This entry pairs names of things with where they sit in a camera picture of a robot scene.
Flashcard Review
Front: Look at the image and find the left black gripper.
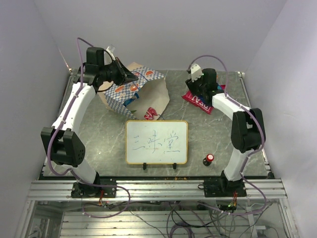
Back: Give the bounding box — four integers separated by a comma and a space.
101, 58, 140, 87

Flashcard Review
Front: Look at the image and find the pink snack bag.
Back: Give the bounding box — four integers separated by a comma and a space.
181, 84, 226, 115

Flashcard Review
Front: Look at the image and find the blue snack bag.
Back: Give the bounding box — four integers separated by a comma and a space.
123, 93, 139, 107

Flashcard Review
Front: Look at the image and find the blue checkered paper bag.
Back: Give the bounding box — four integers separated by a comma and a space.
98, 62, 169, 120

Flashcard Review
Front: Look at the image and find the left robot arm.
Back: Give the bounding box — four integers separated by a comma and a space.
41, 46, 138, 197

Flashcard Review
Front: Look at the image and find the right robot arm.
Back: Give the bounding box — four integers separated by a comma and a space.
185, 64, 265, 197

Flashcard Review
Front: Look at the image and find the small red candy pack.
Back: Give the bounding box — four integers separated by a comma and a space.
144, 107, 159, 120

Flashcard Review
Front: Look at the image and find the red emergency stop button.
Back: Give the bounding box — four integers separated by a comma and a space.
203, 154, 214, 166

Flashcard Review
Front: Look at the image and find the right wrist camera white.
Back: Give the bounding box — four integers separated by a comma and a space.
189, 63, 203, 82

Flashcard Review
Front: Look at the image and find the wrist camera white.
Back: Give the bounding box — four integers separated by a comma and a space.
189, 63, 203, 82
106, 45, 115, 61

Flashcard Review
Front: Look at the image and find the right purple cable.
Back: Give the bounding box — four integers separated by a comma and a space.
189, 55, 268, 216

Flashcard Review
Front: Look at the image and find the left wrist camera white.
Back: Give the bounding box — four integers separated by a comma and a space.
106, 45, 115, 61

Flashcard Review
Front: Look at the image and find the white board with yellow frame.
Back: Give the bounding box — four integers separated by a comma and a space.
125, 120, 188, 165

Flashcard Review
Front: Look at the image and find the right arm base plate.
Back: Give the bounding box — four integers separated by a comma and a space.
198, 178, 247, 197

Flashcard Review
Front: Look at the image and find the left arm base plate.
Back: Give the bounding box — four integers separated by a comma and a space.
70, 179, 117, 198

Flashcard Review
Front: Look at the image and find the aluminium frame rail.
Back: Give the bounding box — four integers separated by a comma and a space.
27, 179, 287, 201

